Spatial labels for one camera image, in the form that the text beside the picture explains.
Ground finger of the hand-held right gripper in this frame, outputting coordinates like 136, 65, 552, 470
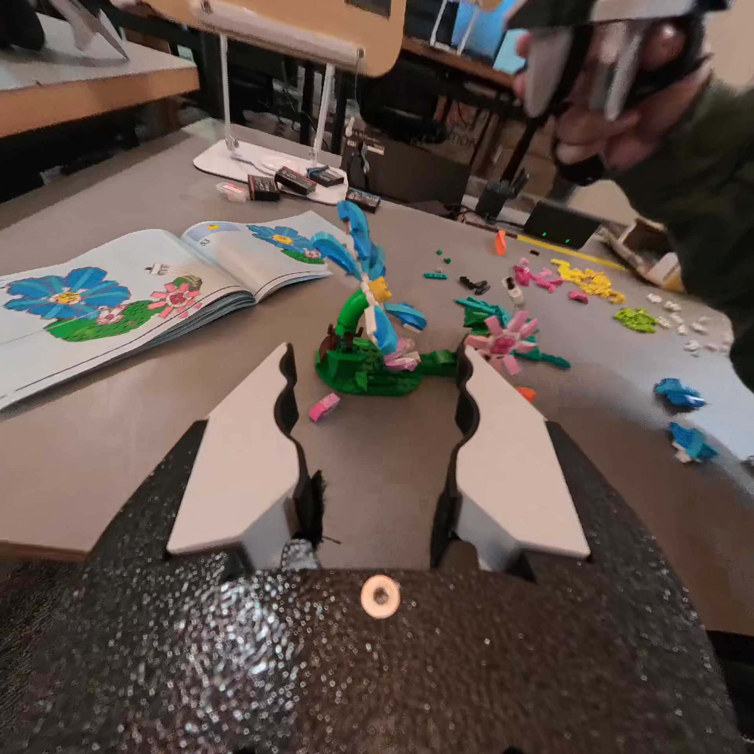
588, 19, 648, 123
521, 26, 576, 117

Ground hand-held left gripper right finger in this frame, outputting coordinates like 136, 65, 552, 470
430, 344, 591, 572

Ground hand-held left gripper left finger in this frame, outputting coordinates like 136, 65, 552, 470
166, 343, 325, 571

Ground lego flower model green base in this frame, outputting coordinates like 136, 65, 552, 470
311, 200, 460, 397

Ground blue lego petal white end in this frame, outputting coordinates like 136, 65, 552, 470
667, 422, 719, 464

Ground person's right forearm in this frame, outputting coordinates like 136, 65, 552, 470
609, 77, 754, 331

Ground pink lego flower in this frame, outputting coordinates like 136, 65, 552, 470
464, 310, 572, 378

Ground teal lego leaf pieces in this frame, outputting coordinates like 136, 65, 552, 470
455, 296, 512, 331

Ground lego instruction booklet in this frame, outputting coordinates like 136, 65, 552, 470
0, 211, 348, 413

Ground pile of pink lego pieces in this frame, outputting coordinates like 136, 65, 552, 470
511, 258, 590, 305

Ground pile of lime lego pieces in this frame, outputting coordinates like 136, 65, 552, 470
614, 307, 659, 334

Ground pile of yellow lego pieces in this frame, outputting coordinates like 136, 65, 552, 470
551, 258, 628, 305

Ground pile of white lego pieces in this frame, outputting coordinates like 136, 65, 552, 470
645, 291, 734, 358

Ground person's right hand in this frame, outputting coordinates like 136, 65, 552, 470
511, 24, 714, 173

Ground wooden back desk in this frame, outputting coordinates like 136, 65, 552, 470
403, 35, 520, 90

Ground black office chair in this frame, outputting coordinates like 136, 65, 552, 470
358, 58, 450, 143

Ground black box green lights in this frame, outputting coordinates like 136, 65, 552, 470
523, 200, 602, 251

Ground black computer case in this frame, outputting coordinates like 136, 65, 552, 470
342, 132, 472, 208

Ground cardboard box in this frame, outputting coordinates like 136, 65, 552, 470
601, 218, 687, 293

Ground person's green jacket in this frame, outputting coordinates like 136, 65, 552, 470
729, 327, 754, 391

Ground wooden panel stand white base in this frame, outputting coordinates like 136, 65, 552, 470
147, 0, 407, 206

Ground wooden side table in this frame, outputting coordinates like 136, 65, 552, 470
0, 12, 201, 140

